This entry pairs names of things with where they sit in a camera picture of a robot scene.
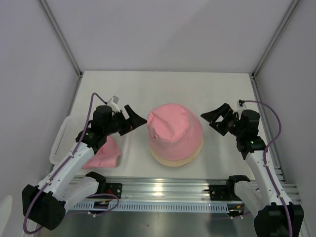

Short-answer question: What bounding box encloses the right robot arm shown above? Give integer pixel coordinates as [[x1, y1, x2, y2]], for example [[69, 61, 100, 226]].
[[201, 100, 304, 237]]

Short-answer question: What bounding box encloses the aluminium mounting rail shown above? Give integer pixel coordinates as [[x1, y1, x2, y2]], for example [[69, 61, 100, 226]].
[[37, 177, 302, 202]]

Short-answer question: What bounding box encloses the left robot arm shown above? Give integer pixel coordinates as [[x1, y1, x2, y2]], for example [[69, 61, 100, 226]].
[[22, 105, 147, 230]]

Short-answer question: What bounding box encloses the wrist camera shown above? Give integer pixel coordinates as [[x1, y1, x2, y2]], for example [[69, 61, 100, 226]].
[[106, 96, 120, 113], [234, 100, 247, 115]]

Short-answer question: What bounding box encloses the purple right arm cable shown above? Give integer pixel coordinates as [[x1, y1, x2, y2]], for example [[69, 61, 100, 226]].
[[240, 100, 294, 237]]

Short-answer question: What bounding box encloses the aluminium frame post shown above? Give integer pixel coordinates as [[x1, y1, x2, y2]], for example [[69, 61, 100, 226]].
[[251, 0, 302, 80], [37, 0, 83, 78]]

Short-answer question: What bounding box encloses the left aluminium frame post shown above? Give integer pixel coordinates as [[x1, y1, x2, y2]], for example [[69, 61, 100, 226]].
[[37, 0, 83, 78]]

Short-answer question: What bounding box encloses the right aluminium frame post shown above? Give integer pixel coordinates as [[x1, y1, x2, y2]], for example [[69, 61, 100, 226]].
[[251, 0, 302, 80]]

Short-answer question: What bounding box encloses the white plastic basket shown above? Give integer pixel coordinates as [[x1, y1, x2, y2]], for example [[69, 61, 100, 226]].
[[49, 116, 130, 170]]

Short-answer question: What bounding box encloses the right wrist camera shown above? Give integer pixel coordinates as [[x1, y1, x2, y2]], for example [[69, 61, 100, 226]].
[[234, 100, 247, 115]]

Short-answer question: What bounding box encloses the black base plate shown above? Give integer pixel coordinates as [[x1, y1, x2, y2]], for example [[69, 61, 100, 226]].
[[96, 183, 123, 199], [204, 185, 239, 201]]

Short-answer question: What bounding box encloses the white slotted cable duct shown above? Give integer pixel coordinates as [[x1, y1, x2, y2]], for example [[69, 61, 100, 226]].
[[71, 200, 244, 213]]

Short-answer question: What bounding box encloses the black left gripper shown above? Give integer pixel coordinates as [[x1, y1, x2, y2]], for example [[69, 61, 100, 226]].
[[104, 105, 147, 136]]

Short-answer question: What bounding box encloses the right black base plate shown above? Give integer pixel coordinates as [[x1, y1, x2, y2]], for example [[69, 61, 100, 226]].
[[204, 185, 239, 201]]

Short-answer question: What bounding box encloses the beige bucket hat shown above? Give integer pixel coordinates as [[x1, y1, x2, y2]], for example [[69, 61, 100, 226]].
[[150, 139, 204, 168]]

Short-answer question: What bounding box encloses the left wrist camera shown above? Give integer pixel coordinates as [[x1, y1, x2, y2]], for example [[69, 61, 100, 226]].
[[106, 96, 120, 113]]

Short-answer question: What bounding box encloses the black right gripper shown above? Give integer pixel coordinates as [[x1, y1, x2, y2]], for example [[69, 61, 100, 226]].
[[200, 103, 244, 137]]

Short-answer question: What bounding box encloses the pink bucket hat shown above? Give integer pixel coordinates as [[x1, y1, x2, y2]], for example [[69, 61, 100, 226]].
[[147, 103, 203, 161], [82, 136, 121, 169]]

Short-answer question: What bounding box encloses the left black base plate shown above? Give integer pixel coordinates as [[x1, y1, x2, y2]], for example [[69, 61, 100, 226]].
[[96, 183, 123, 199]]

